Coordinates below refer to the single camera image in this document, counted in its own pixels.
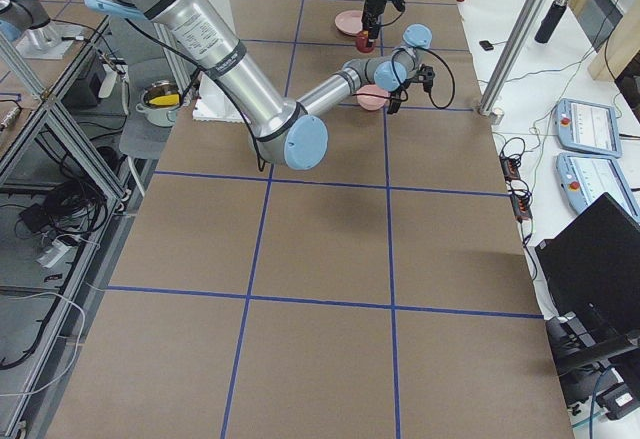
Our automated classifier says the black laptop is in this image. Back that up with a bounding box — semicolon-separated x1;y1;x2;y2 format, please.
535;193;639;351

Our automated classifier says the orange black power strip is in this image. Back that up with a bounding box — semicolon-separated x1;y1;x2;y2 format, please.
499;153;533;223

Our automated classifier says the upper blue teach pendant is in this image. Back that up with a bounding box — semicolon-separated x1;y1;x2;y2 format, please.
553;98;622;158

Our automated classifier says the pink plate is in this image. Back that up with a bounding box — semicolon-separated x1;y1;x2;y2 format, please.
334;9;364;37

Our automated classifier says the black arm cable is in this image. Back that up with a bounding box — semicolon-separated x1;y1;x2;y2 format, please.
389;48;457;110

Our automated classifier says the steel pot with corn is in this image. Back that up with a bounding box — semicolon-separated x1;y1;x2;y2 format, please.
135;80;182;128

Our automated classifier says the aluminium frame post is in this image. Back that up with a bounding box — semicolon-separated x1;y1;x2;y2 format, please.
478;0;545;125

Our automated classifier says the lower blue teach pendant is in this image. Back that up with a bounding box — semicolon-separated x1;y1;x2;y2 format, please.
555;153;639;221

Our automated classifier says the pink bowl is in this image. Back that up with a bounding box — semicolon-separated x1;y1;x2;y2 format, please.
354;84;390;111

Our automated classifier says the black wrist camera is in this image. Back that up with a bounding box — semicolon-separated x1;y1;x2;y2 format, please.
387;0;406;13
414;64;435;94

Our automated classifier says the second grey robot arm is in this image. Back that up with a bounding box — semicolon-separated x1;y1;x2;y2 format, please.
1;0;84;60

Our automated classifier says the aluminium frame rack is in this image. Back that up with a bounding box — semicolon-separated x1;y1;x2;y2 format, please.
1;6;170;438

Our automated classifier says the blue teach pendant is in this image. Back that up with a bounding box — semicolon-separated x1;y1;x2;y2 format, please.
555;153;639;221
553;98;622;158

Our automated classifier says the red apple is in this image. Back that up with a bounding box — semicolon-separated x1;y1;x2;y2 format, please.
355;30;375;53

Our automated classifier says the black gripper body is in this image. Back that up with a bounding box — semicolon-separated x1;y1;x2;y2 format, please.
362;0;387;39
387;84;409;114

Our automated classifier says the black water bottle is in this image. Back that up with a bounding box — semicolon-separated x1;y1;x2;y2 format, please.
534;0;569;44

